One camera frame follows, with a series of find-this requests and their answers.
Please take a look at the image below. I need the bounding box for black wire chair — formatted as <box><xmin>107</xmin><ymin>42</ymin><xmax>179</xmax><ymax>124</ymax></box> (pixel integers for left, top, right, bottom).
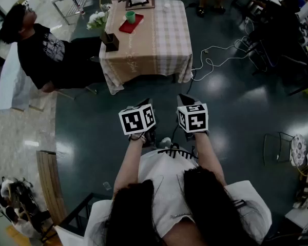
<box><xmin>263</xmin><ymin>131</ymin><xmax>295</xmax><ymax>167</ymax></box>

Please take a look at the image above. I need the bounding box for person's right forearm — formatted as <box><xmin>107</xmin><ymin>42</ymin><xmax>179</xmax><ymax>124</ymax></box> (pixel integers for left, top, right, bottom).
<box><xmin>192</xmin><ymin>131</ymin><xmax>227</xmax><ymax>187</ymax></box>

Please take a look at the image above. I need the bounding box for person's white shirt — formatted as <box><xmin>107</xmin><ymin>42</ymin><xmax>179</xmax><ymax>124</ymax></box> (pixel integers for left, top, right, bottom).
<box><xmin>84</xmin><ymin>151</ymin><xmax>273</xmax><ymax>246</ymax></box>

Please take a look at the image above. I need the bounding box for black metal frame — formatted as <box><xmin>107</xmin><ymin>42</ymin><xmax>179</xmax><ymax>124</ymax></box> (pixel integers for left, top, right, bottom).
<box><xmin>41</xmin><ymin>192</ymin><xmax>111</xmax><ymax>243</ymax></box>

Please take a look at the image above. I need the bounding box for person's white shoe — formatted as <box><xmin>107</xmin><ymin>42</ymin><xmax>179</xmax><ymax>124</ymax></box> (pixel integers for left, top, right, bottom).
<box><xmin>158</xmin><ymin>136</ymin><xmax>173</xmax><ymax>149</ymax></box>

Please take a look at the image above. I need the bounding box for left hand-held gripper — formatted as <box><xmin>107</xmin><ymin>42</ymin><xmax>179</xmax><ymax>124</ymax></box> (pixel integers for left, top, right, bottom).
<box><xmin>118</xmin><ymin>98</ymin><xmax>158</xmax><ymax>148</ymax></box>

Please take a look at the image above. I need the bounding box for wooden slat bench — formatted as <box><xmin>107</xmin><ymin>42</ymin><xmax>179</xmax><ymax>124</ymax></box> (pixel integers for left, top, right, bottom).
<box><xmin>35</xmin><ymin>150</ymin><xmax>67</xmax><ymax>225</ymax></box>

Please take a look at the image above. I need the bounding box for table with checked tablecloth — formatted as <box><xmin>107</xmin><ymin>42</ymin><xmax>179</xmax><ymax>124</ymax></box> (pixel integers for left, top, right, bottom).
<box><xmin>99</xmin><ymin>0</ymin><xmax>194</xmax><ymax>95</ymax></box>

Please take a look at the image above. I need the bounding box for white flower bouquet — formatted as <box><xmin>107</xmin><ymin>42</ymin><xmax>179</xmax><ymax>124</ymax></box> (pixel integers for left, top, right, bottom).
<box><xmin>86</xmin><ymin>11</ymin><xmax>108</xmax><ymax>32</ymax></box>

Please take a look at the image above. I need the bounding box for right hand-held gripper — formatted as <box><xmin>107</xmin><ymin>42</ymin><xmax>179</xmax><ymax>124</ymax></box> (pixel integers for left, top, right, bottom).
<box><xmin>177</xmin><ymin>93</ymin><xmax>210</xmax><ymax>141</ymax></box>

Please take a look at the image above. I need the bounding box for person's left forearm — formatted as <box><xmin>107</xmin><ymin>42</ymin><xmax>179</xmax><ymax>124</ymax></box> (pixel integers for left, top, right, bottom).
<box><xmin>112</xmin><ymin>136</ymin><xmax>145</xmax><ymax>197</ymax></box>

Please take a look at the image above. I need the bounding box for white cable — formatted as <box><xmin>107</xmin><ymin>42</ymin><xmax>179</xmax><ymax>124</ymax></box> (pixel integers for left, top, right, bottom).
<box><xmin>191</xmin><ymin>36</ymin><xmax>257</xmax><ymax>81</ymax></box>

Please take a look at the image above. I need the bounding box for green cup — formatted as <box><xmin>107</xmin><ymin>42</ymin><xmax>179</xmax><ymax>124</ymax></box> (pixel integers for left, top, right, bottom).
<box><xmin>125</xmin><ymin>11</ymin><xmax>136</xmax><ymax>25</ymax></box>

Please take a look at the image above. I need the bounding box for red tray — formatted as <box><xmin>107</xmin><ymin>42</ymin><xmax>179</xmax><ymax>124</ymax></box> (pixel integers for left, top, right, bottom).
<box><xmin>119</xmin><ymin>13</ymin><xmax>145</xmax><ymax>34</ymax></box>

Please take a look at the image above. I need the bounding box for brown wooden board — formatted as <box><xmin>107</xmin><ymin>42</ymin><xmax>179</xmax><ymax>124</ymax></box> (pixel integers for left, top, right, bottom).
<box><xmin>122</xmin><ymin>0</ymin><xmax>156</xmax><ymax>11</ymax></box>

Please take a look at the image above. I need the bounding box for white draped furniture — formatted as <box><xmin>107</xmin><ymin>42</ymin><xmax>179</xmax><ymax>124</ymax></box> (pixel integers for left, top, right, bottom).
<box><xmin>0</xmin><ymin>42</ymin><xmax>33</xmax><ymax>111</ymax></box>

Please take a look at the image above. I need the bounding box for dark brown wooden box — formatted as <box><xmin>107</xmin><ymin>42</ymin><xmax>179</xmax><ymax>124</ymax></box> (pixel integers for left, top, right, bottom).
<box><xmin>100</xmin><ymin>31</ymin><xmax>120</xmax><ymax>52</ymax></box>

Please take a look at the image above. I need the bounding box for floral round cushion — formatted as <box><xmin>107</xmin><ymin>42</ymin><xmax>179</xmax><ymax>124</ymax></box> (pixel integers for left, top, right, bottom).
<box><xmin>290</xmin><ymin>134</ymin><xmax>308</xmax><ymax>168</ymax></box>

